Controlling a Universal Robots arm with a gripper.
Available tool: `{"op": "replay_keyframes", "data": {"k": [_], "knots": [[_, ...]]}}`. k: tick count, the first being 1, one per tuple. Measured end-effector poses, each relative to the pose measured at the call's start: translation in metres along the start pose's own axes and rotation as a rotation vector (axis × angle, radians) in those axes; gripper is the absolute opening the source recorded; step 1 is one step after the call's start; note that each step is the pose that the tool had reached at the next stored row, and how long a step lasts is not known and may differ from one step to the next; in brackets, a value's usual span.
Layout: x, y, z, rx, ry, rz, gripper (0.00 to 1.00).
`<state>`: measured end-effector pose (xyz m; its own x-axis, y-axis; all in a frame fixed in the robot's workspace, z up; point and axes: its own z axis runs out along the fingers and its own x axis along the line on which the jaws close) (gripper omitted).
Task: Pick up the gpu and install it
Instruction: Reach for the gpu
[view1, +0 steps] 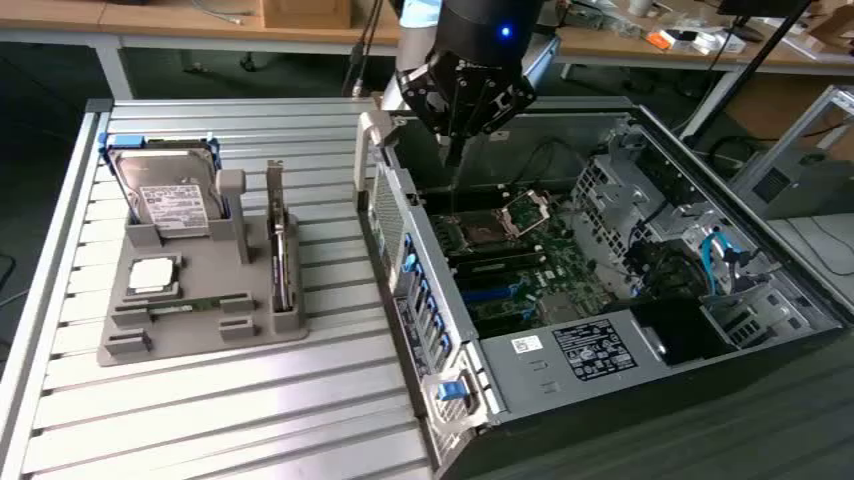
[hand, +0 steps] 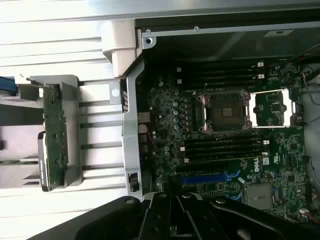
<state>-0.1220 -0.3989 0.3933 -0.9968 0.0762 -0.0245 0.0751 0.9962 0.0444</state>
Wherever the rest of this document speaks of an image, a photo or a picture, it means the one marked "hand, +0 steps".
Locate blue expansion slot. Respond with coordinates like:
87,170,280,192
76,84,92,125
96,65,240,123
181,171,241,186

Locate silver chipset heatsink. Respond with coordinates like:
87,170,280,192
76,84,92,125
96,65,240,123
246,183,274,210

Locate RAM slot black clips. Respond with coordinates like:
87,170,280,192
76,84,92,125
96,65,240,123
184,79,258,90
184,146,263,158
179,67,258,79
184,134,261,147

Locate RAM slot white clips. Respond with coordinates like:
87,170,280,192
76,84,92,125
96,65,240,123
179,139,271,152
176,61,265,74
176,73,266,85

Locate green motherboard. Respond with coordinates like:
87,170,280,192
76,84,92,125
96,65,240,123
119,58,312,225

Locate grey parts rack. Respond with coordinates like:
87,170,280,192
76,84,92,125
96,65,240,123
0,73,82,193

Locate black open PC case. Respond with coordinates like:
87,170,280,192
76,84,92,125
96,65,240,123
99,8,320,226

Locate CPU socket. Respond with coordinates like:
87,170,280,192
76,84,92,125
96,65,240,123
197,88,253,133

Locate hard disk in blue carrier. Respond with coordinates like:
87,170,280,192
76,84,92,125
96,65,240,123
0,74,19,98

